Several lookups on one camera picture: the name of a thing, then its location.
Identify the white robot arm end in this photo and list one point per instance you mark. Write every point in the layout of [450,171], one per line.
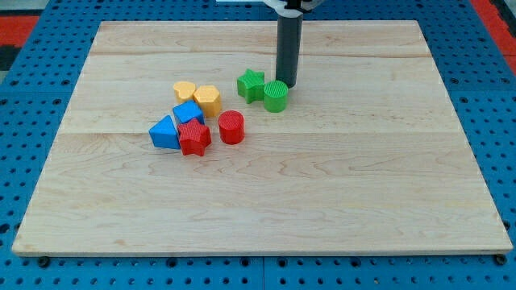
[292,8]

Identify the red cylinder block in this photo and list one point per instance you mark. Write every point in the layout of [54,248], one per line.
[231,127]

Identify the green cylinder block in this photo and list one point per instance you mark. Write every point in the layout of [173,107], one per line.
[275,96]

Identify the green star block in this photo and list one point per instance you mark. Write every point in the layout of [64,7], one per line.
[250,85]

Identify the red star block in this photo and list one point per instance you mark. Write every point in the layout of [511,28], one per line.
[194,137]

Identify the yellow hexagon block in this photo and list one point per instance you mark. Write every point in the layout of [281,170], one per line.
[208,98]

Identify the blue cube block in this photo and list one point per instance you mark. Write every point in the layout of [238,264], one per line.
[187,111]

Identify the yellow heart block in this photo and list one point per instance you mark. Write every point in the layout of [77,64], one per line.
[184,91]

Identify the blue triangle block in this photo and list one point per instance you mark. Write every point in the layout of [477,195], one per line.
[164,134]

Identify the light wooden board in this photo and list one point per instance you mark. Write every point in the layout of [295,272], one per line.
[368,158]

